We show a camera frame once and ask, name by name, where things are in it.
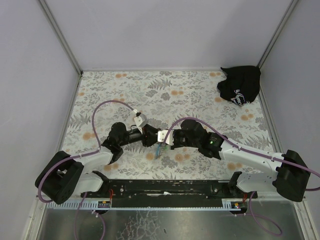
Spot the blue keyring handle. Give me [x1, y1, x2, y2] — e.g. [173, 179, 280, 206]
[155, 144, 161, 159]

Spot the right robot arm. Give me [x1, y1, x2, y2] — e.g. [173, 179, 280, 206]
[169, 118, 310, 202]

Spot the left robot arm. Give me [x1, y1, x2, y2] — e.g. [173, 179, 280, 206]
[35, 122, 160, 204]

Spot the floral table mat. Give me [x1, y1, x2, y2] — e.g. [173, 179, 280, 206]
[62, 71, 273, 180]

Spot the black cloth bag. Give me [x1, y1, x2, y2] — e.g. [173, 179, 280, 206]
[217, 65, 261, 107]

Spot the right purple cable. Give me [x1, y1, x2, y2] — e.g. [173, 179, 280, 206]
[165, 117, 320, 236]

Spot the purple cable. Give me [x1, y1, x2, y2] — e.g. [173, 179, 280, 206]
[36, 99, 137, 238]
[165, 117, 320, 236]

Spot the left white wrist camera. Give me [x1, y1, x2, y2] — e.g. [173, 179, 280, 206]
[132, 109, 148, 133]

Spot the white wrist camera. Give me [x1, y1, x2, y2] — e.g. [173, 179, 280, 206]
[157, 129, 174, 146]
[132, 109, 148, 133]

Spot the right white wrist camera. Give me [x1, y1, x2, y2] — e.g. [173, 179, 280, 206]
[157, 129, 174, 146]

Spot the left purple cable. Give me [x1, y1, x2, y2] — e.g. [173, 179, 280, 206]
[36, 99, 137, 238]

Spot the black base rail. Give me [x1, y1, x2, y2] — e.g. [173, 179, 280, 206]
[86, 179, 252, 208]

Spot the white cable duct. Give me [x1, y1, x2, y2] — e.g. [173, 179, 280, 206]
[46, 199, 242, 214]

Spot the left aluminium frame post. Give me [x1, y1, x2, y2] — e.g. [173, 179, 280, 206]
[36, 0, 83, 76]

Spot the aluminium frame post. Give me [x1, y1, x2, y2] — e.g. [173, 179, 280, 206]
[36, 0, 83, 76]
[256, 0, 300, 69]

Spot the right aluminium frame post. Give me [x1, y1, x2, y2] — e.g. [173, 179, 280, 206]
[256, 0, 300, 69]

